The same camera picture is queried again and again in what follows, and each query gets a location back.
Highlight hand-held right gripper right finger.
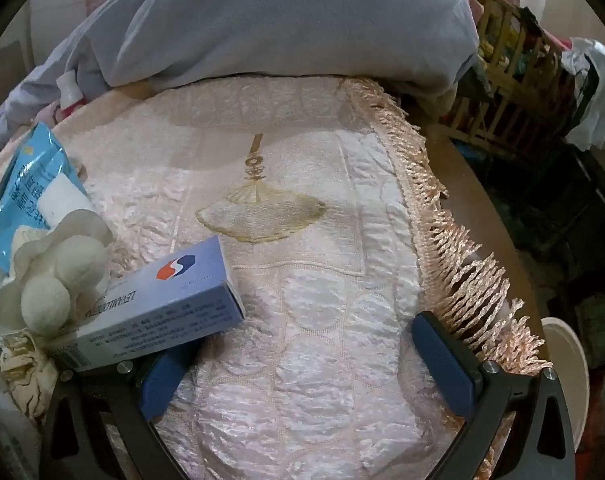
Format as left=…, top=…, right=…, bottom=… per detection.
left=412, top=310, right=578, bottom=480

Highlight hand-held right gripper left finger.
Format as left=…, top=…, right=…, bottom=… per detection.
left=40, top=340, right=206, bottom=480

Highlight blue medicine box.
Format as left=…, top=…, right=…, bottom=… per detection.
left=47, top=235, right=246, bottom=373

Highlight white bin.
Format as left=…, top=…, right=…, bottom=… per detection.
left=541, top=317, right=590, bottom=461

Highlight beige crumpled wrapper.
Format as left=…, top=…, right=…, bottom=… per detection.
left=1, top=334, right=66, bottom=413

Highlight white plush toy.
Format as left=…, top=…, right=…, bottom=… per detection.
left=0, top=209, right=114, bottom=337

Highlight pink tasselled tablecloth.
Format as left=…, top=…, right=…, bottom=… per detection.
left=0, top=77, right=555, bottom=480

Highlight white folded tissue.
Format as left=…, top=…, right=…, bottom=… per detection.
left=36, top=172, right=94, bottom=226

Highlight blue snack packet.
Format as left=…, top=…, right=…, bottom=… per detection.
left=0, top=122, right=96, bottom=273

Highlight wooden rack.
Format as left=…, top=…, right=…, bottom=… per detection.
left=452, top=0, right=588, bottom=146

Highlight white plastic bag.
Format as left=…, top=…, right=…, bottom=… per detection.
left=562, top=37, right=605, bottom=151

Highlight white bottle with red label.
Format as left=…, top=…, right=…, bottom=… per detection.
left=56, top=71, right=86, bottom=111

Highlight grey-blue garment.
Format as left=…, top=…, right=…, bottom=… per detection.
left=0, top=0, right=480, bottom=158

